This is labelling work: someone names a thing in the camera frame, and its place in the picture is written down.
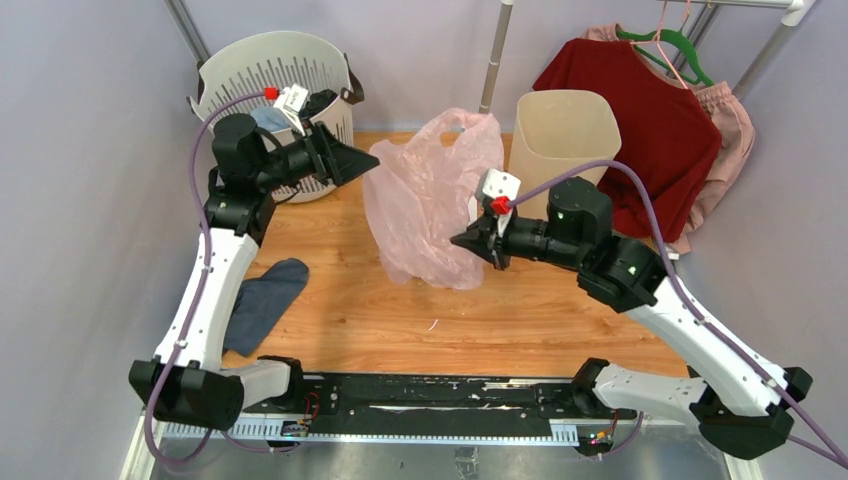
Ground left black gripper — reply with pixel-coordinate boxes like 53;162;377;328
253;119;378;193

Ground pink plastic trash bag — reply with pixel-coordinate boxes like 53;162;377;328
363;108;504;290

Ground beige plastic trash bin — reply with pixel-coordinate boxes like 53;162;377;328
508;90;622;194

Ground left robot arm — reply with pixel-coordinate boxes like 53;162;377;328
128;113;380;431

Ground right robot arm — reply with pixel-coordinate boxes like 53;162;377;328
452;169;812;460

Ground black plastic bag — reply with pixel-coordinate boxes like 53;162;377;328
299;89;338;120

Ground blue plastic bag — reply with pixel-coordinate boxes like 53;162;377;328
250;105;290;133

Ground white slotted laundry basket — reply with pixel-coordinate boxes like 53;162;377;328
188;30;366;205

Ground grey-blue cloth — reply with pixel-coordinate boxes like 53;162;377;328
222;258;310;357

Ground clothes rack pole with foot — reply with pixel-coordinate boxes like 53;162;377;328
478;0;514;114

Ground red t-shirt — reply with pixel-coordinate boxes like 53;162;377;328
533;38;722;243

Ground corner aluminium profile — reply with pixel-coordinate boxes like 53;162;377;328
164;0;211;64

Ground pink clothes hanger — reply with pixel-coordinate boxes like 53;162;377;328
620;1;696;89

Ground green clothes hanger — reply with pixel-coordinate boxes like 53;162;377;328
615;27;715;87

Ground pink garment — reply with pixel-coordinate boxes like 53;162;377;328
580;23;757;256

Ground right rack pole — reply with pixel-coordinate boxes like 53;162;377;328
681;0;816;100

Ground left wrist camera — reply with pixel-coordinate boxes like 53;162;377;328
263;83;309;136

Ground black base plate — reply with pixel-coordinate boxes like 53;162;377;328
247;372;637;440

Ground aluminium frame rail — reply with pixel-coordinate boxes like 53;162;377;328
122;373;763;479

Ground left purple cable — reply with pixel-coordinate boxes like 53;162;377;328
142;89;313;466

